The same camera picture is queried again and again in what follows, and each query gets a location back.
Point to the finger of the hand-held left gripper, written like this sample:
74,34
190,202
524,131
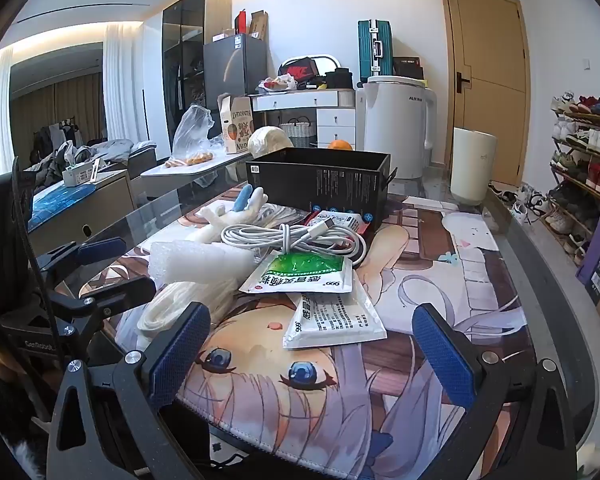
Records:
130,292
102,251

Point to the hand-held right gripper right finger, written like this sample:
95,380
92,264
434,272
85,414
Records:
445,355

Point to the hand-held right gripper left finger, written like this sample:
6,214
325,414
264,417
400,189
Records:
180,350

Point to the white foam sheet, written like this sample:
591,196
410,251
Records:
200,260

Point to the white medicine sachet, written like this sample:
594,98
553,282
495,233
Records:
337,320

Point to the white and blue plush toy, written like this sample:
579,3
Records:
230,215

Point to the green medicine sachet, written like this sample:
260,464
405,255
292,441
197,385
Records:
305,272

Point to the black cardboard box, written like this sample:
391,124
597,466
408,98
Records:
320,180

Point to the person's left forearm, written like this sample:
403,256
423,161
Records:
0,435

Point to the blue patterned cloth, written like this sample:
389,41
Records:
60,202

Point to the cartoon printed desk mat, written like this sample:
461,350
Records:
430,270

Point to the bed with clothes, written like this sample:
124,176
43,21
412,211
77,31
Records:
115,152

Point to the white side table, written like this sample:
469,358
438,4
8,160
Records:
190,167

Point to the clear plastic snack bag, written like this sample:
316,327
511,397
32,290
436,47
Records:
192,132

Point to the white curtain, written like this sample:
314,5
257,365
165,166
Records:
122,85

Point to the red and white flat packet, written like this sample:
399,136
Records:
337,221

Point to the purple cardboard box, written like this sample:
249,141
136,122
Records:
597,255

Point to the white fruit carton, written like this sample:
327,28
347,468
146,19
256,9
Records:
236,125

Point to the cream cylindrical bin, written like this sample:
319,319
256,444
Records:
472,167

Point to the white paper roll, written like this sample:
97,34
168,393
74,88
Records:
270,141

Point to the black glass cabinet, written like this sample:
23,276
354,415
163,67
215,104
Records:
185,55

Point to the dark grey fridge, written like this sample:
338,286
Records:
235,70

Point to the grey wicker basket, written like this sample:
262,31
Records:
297,134

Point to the orange fruit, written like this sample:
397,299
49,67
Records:
340,145

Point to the white electric kettle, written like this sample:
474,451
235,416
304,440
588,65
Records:
397,125

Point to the shoe rack with shoes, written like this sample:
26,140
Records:
585,160

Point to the white vanity desk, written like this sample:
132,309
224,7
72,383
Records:
325,107

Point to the red and black shoe box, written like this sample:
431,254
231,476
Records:
297,70

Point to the wooden door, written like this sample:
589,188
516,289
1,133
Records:
490,85

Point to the black flat box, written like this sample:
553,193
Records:
409,67

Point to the black bag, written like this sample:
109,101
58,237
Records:
339,79

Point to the teal suitcase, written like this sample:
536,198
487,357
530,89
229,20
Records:
375,50

